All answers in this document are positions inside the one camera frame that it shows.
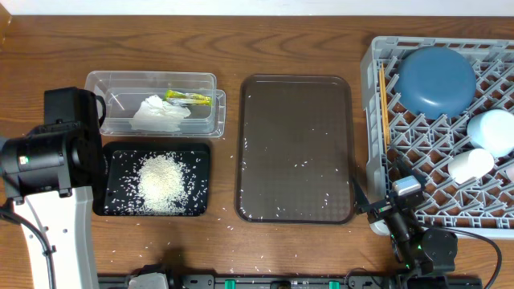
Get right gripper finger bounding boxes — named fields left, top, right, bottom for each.
left=395, top=158, right=426, bottom=187
left=352, top=177, right=369, bottom=214

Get wooden chopstick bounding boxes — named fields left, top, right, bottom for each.
left=379, top=65, right=390, bottom=154
left=380, top=63, right=391, bottom=145

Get dark blue bowl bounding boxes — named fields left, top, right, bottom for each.
left=394, top=47, right=476, bottom=120

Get light blue small bowl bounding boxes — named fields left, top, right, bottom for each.
left=467, top=109, right=513, bottom=158

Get pink white cup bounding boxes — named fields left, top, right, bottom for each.
left=505, top=165, right=514, bottom=182

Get white rice pile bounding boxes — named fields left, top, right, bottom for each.
left=104, top=150, right=209, bottom=216

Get yellow green snack wrapper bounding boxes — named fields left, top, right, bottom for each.
left=164, top=90, right=212, bottom=106

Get white tissue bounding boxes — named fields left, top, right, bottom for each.
left=129, top=95, right=191, bottom=132

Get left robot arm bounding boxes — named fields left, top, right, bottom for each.
left=1, top=88, right=106, bottom=288

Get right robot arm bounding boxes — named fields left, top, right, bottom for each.
left=352, top=159, right=458, bottom=288

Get grey dishwasher rack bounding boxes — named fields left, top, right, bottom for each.
left=360, top=36, right=513, bottom=239

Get brown serving tray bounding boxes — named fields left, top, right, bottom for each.
left=235, top=75, right=354, bottom=225

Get black tray bin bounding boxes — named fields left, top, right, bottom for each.
left=92, top=140, right=211, bottom=218

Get clear plastic bin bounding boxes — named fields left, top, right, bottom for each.
left=85, top=71, right=226, bottom=138

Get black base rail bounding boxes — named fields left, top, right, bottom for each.
left=98, top=265, right=482, bottom=289

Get black left cable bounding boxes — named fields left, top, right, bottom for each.
left=0, top=200, right=57, bottom=289

